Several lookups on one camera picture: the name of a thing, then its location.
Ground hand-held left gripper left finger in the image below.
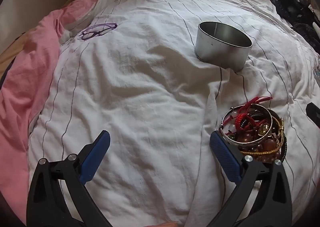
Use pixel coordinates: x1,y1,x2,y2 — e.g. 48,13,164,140
26,130,111,227

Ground black cord bracelet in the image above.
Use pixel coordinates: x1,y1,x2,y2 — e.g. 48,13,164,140
274,139,288,163

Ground red braided string bracelet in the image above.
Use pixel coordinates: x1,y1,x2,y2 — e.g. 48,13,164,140
224,96,273,135

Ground purple eyeglasses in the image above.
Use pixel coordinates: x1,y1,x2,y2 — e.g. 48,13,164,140
78,23,118,41

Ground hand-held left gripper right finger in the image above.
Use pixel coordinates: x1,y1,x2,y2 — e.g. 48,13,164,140
210,130,293,227

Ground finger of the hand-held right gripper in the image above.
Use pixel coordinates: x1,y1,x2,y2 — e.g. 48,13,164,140
306,102,320,128

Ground dark clothing pile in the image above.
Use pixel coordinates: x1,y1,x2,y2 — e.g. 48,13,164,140
270,0,320,53

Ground white striped blanket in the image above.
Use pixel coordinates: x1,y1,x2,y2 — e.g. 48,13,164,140
27,0,320,227

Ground amber bead bracelet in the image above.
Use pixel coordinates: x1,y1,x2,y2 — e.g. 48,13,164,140
239,135,283,163

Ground gold braided bracelet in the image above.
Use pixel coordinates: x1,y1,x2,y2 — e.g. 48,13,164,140
239,114,288,157

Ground round silver metal tin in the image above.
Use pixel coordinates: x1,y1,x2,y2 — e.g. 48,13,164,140
194,21,253,72

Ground silver metal bangle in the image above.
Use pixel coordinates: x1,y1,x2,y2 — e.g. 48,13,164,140
220,106,273,146

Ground pink bed sheet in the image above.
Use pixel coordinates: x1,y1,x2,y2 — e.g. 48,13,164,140
0,0,105,220

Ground pale bead bracelet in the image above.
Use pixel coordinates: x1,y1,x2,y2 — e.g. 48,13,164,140
221,109,241,138

